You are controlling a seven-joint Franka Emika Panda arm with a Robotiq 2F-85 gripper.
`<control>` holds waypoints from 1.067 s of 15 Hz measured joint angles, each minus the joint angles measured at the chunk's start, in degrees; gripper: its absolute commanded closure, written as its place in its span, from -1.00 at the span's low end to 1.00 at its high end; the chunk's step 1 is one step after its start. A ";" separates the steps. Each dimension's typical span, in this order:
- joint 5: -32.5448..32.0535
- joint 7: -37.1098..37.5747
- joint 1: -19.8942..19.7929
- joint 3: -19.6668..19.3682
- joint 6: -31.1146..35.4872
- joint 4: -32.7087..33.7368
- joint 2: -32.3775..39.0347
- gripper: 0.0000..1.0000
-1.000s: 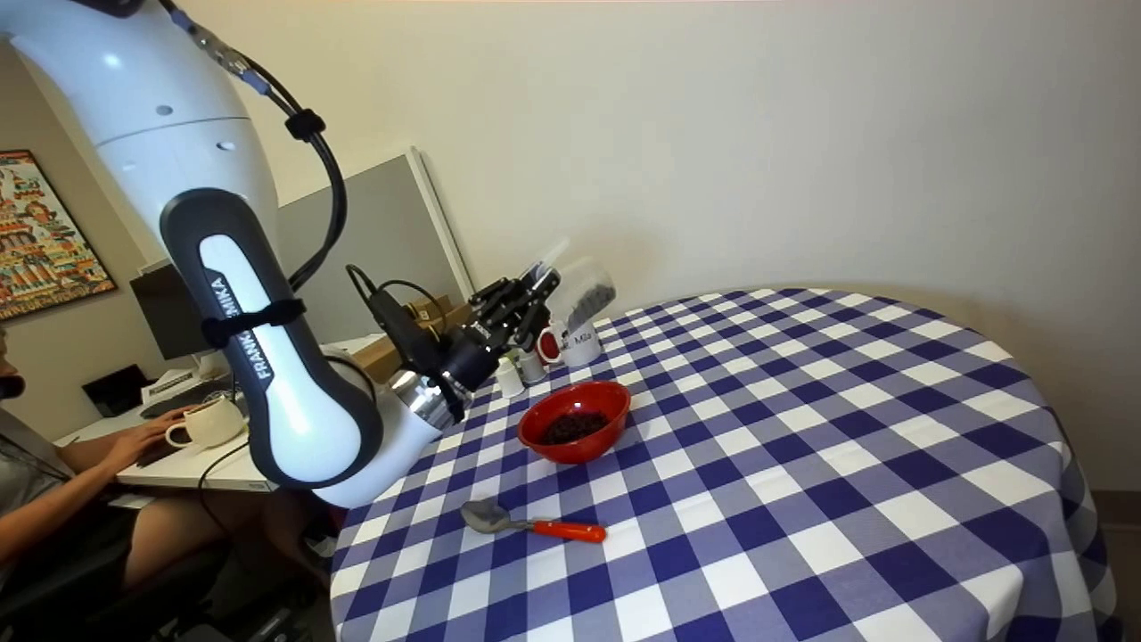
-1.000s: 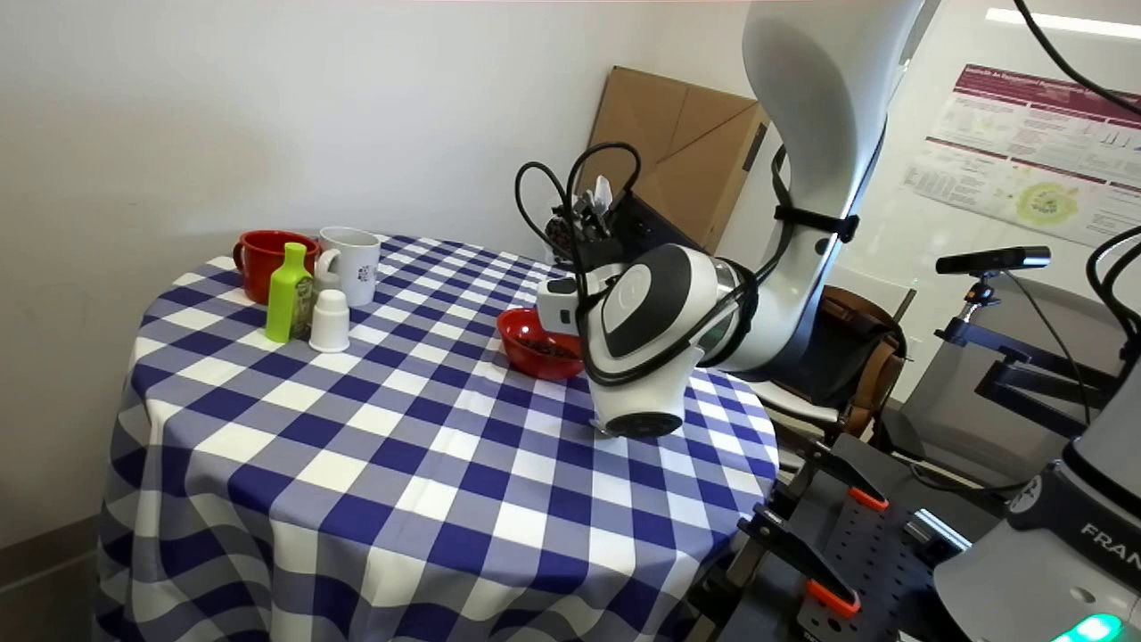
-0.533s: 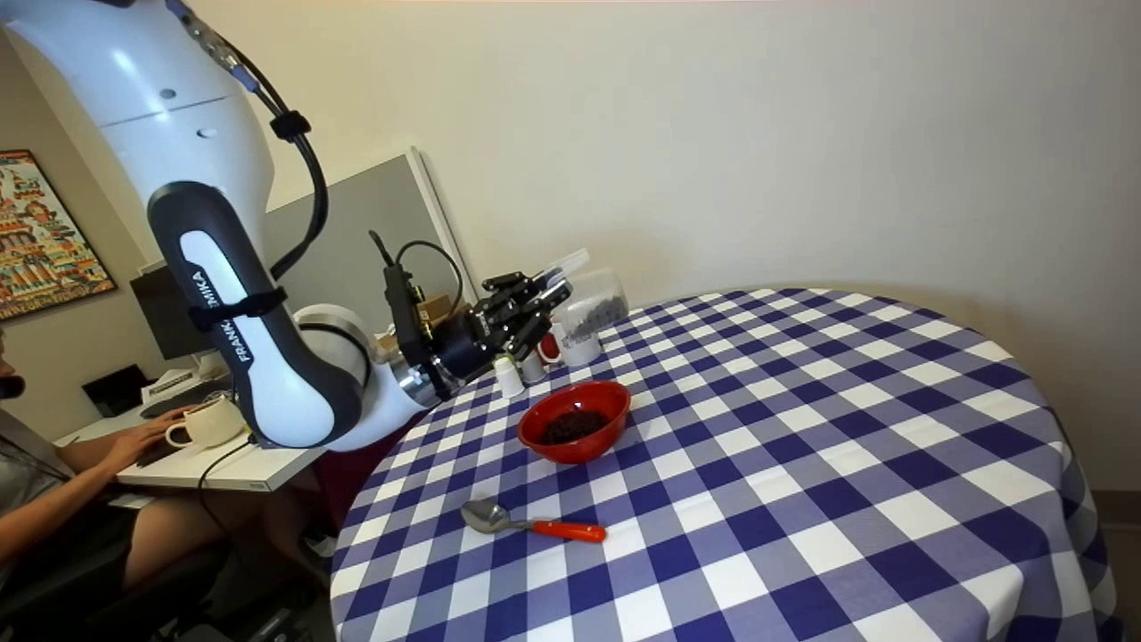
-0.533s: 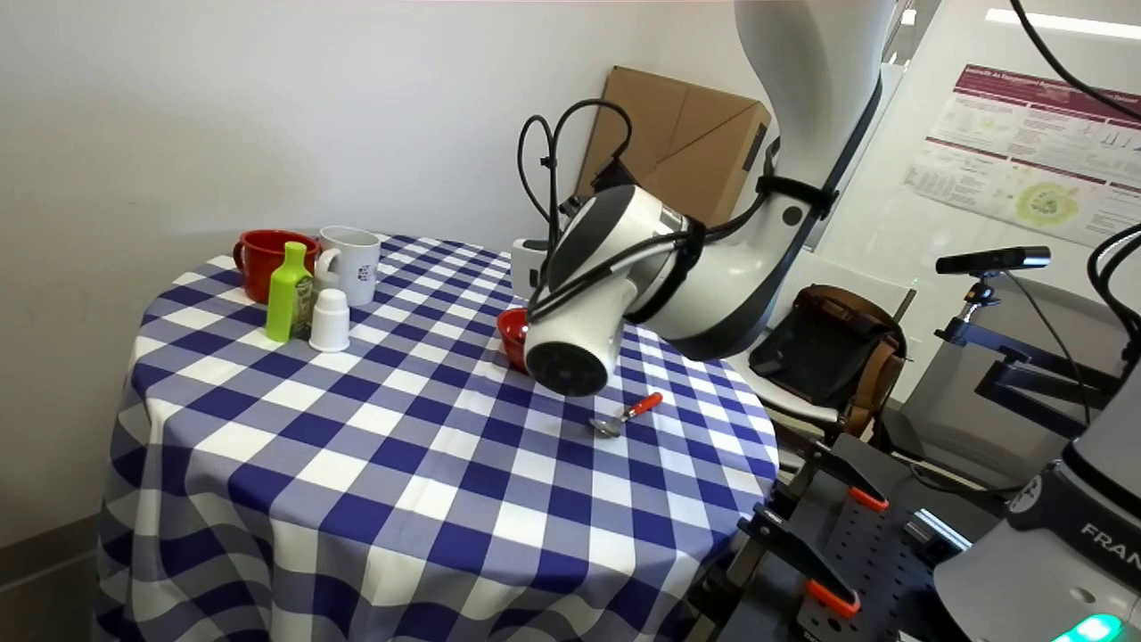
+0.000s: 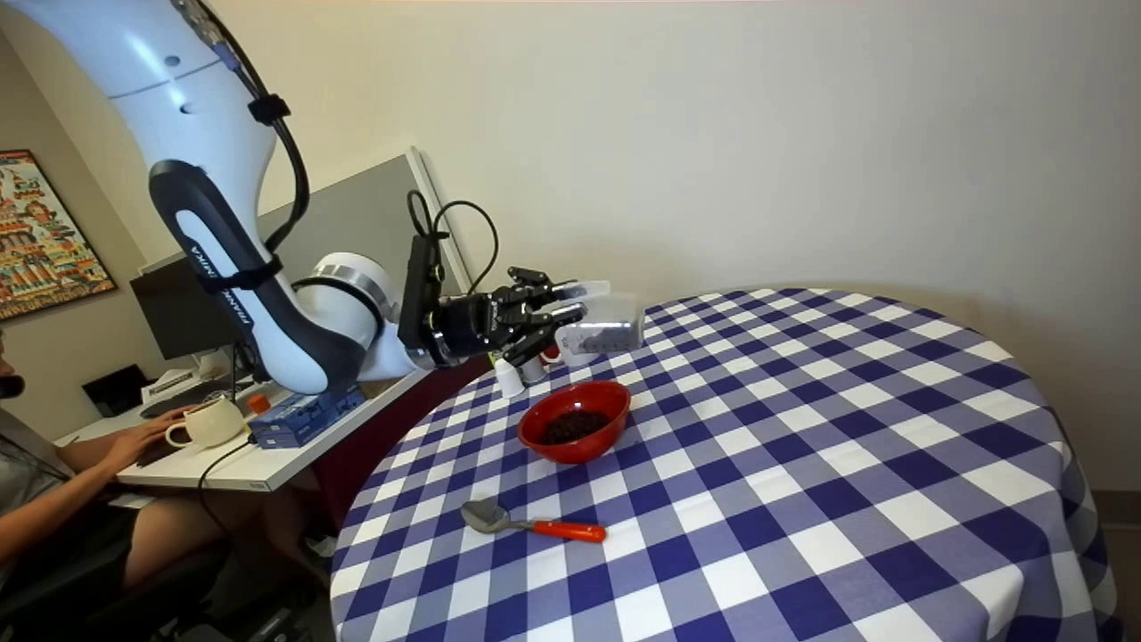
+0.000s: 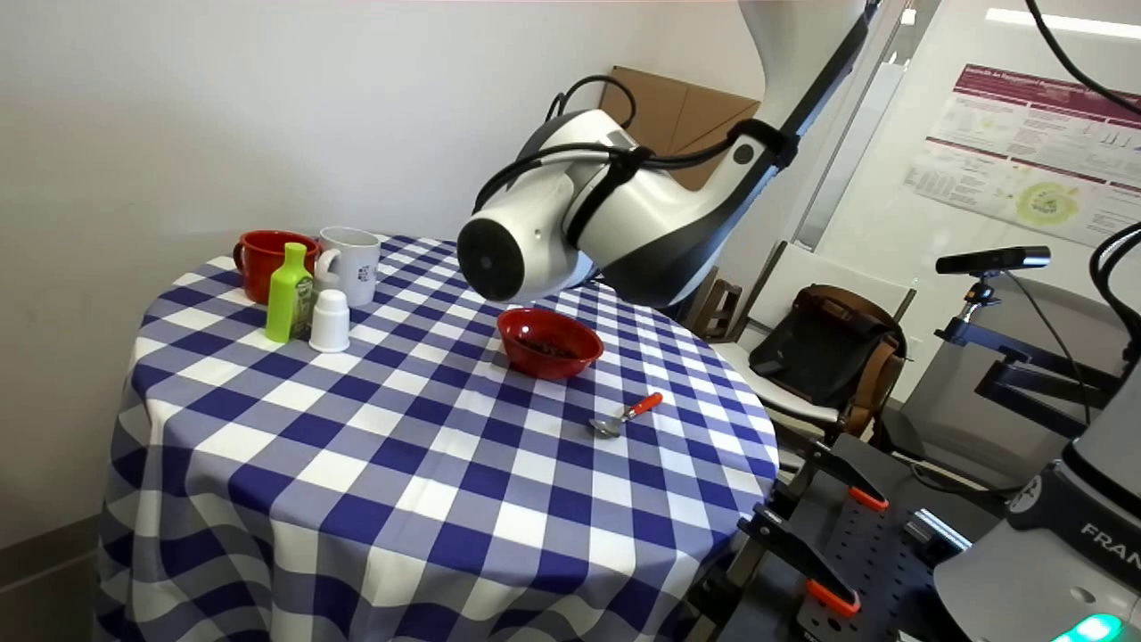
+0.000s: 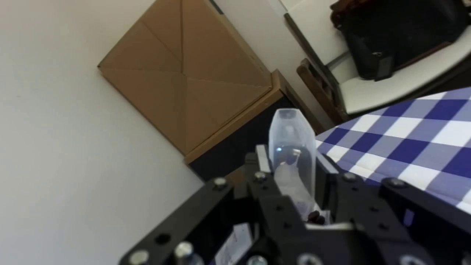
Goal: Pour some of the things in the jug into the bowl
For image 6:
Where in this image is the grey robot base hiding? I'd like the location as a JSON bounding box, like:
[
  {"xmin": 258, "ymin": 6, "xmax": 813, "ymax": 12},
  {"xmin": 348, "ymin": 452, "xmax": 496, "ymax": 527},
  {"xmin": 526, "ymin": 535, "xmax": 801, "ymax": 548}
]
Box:
[{"xmin": 932, "ymin": 360, "xmax": 1141, "ymax": 642}]

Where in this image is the red bowl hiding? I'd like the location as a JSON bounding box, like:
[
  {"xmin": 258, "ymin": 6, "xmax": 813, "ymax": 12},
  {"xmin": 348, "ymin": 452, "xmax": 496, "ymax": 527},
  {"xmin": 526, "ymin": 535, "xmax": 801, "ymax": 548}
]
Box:
[{"xmin": 496, "ymin": 302, "xmax": 608, "ymax": 384}]

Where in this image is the white mug with print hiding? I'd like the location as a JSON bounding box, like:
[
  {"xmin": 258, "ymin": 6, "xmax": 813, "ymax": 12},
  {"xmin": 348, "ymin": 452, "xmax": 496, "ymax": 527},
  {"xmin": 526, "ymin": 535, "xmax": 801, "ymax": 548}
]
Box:
[{"xmin": 310, "ymin": 229, "xmax": 390, "ymax": 313}]

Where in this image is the large brown cardboard box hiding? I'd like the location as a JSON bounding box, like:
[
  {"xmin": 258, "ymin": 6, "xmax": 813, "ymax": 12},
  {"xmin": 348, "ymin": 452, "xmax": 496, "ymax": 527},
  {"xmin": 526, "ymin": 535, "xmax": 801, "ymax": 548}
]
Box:
[{"xmin": 598, "ymin": 64, "xmax": 766, "ymax": 196}]

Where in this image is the blue white checked tablecloth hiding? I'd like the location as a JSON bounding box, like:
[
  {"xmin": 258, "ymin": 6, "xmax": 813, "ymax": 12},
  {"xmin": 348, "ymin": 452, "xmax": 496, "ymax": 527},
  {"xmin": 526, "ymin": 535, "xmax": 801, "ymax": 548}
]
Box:
[{"xmin": 91, "ymin": 229, "xmax": 785, "ymax": 642}]

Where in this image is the small white plastic bottle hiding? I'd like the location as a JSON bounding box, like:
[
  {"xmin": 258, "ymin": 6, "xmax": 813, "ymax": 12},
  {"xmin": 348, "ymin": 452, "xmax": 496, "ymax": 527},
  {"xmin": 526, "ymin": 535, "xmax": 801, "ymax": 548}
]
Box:
[{"xmin": 307, "ymin": 284, "xmax": 358, "ymax": 358}]

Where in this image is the brown leather bag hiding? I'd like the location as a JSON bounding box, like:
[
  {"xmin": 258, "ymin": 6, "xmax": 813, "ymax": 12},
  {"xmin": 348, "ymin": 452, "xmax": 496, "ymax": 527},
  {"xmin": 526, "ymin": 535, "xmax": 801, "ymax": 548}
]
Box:
[{"xmin": 745, "ymin": 280, "xmax": 908, "ymax": 439}]

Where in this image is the green plastic bottle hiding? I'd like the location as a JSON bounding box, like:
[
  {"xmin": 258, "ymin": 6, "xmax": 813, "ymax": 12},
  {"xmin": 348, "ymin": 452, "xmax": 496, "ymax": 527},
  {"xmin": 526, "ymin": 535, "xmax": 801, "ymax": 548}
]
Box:
[{"xmin": 259, "ymin": 240, "xmax": 322, "ymax": 346}]

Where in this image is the red mug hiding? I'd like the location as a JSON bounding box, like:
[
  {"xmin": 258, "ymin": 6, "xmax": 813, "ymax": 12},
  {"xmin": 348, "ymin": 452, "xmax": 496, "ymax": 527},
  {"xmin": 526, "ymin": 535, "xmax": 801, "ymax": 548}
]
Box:
[{"xmin": 230, "ymin": 229, "xmax": 329, "ymax": 307}]

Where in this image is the grey metal cabinet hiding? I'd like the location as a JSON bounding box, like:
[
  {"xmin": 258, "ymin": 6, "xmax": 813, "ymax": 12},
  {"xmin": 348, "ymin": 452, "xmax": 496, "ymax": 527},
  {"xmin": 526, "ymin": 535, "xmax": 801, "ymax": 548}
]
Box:
[{"xmin": 887, "ymin": 278, "xmax": 1141, "ymax": 492}]

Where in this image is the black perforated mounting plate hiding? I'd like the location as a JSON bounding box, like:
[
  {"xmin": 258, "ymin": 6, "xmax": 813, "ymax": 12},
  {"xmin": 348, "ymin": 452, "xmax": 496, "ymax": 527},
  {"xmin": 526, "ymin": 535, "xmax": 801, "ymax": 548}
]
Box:
[{"xmin": 698, "ymin": 433, "xmax": 1001, "ymax": 642}]

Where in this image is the white poster maroon header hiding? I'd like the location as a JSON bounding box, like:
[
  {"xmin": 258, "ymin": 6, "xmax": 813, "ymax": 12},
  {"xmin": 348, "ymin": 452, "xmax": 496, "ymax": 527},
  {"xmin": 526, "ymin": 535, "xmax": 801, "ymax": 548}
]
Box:
[{"xmin": 903, "ymin": 62, "xmax": 1141, "ymax": 253}]

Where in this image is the metal spoon orange handle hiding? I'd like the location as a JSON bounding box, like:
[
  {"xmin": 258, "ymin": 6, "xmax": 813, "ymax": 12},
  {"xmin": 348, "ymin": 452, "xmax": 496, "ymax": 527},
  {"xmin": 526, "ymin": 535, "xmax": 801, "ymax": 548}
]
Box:
[{"xmin": 585, "ymin": 387, "xmax": 668, "ymax": 443}]

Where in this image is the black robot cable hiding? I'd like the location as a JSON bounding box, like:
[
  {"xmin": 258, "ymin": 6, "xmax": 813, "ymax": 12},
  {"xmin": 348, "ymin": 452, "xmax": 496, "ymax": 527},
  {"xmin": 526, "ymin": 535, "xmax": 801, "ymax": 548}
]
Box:
[{"xmin": 473, "ymin": 70, "xmax": 795, "ymax": 247}]

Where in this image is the orange handled black clamp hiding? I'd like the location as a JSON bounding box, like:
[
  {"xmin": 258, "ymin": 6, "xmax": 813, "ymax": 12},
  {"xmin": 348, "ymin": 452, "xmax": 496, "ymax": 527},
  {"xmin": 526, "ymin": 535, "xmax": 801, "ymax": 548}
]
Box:
[
  {"xmin": 806, "ymin": 439, "xmax": 896, "ymax": 517},
  {"xmin": 745, "ymin": 506, "xmax": 865, "ymax": 625}
]

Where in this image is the black stereo camera bar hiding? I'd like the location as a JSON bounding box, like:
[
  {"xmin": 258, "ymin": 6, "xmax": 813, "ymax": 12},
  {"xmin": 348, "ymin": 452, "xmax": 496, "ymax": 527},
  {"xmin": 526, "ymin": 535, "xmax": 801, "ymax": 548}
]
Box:
[{"xmin": 936, "ymin": 242, "xmax": 1057, "ymax": 278}]

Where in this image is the blue black camera stand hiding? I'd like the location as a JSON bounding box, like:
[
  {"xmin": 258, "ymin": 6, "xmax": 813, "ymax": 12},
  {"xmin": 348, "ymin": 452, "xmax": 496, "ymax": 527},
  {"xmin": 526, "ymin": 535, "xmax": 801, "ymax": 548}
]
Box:
[{"xmin": 940, "ymin": 271, "xmax": 1133, "ymax": 439}]

